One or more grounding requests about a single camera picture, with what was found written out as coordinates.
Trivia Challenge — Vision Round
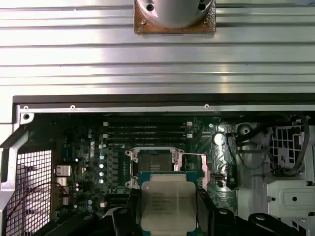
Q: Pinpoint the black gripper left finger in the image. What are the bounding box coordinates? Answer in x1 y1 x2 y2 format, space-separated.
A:
34 188 142 236

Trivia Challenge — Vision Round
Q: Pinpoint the green Dell motherboard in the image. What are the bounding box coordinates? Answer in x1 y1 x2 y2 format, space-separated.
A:
53 114 237 214

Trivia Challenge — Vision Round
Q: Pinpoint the metal CPU socket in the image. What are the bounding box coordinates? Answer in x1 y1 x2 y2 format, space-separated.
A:
125 147 185 191

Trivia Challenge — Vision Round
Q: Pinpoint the square brown base plate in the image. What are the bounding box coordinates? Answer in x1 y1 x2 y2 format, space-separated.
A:
133 0 217 35

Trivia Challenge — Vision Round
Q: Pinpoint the silver metal drive cage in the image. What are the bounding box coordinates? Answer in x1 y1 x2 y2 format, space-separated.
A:
235 115 315 236

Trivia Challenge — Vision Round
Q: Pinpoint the black open PC case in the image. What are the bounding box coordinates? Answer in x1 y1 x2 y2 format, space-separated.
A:
0 94 315 236

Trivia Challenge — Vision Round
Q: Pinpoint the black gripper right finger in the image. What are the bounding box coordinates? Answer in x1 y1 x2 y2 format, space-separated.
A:
196 189 308 236

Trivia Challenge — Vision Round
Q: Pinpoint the round coin cell battery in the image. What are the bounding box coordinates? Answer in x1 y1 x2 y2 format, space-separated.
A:
213 132 226 146

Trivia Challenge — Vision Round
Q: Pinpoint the black RAM slot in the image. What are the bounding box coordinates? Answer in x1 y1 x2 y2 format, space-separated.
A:
102 121 193 128
105 137 190 145
102 132 193 139
105 127 190 133

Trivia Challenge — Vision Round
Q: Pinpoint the CPU with silver top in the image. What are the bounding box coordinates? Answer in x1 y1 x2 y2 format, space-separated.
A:
139 171 197 233

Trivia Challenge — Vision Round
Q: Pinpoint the metal socket cover frame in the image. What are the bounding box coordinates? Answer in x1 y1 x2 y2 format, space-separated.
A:
176 151 211 191

